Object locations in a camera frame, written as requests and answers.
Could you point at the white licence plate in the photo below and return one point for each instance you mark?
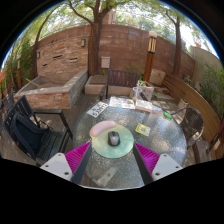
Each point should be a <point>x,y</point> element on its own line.
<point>97,109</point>

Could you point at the stone raised garden bed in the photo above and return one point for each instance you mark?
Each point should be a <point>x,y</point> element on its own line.
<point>46,96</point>

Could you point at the beige stone block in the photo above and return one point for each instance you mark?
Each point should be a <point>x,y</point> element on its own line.
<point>157,77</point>

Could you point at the black wall lamp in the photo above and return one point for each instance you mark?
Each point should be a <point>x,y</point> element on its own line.
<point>83,43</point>
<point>38,54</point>

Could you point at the green tube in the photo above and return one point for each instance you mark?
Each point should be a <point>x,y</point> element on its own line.
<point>167,115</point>

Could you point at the colourful printed magazine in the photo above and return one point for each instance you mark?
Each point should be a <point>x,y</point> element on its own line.
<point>121,102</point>

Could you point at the white planter box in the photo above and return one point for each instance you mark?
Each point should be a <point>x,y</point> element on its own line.
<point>148,91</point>

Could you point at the grey computer mouse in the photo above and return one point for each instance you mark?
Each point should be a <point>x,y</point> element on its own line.
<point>113,138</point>

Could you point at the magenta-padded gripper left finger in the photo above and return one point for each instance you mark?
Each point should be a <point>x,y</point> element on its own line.
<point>56,163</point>

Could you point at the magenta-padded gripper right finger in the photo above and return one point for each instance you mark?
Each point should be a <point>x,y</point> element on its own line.
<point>165,164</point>

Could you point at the black slatted chair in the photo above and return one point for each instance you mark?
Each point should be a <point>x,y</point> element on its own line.
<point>30,136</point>

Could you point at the yellow printed card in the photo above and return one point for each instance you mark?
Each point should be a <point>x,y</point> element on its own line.
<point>143,129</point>

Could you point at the slim dark tree trunk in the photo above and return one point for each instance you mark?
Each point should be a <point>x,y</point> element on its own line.
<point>177,50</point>

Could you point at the thick forked tree trunk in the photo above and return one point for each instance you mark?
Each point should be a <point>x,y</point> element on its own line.
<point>93,46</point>

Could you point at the concrete planter box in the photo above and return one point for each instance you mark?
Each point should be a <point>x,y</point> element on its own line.
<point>93,87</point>

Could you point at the small pale booklet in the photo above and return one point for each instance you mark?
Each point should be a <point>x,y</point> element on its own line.
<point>158,109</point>

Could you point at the curved wooden bench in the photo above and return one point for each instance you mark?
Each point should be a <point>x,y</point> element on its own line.
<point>196,100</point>

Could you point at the clear plastic cup with straw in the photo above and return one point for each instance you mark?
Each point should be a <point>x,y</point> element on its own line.
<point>136,94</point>

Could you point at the brown wicker chair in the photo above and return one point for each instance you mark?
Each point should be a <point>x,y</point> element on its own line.
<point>193,121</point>

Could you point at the wooden garden lamp post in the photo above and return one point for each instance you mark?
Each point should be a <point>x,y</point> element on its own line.
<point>149,60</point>

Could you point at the grey wall utility box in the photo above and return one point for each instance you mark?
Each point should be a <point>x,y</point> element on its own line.
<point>105,62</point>

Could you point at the dark wooden chair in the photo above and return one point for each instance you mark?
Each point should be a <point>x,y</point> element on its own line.
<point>121,78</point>

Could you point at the round green mouse pad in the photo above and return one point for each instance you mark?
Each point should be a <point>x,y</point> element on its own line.
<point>113,151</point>

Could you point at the thin leaning tree trunk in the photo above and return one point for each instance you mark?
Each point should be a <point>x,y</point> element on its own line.
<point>34,53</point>

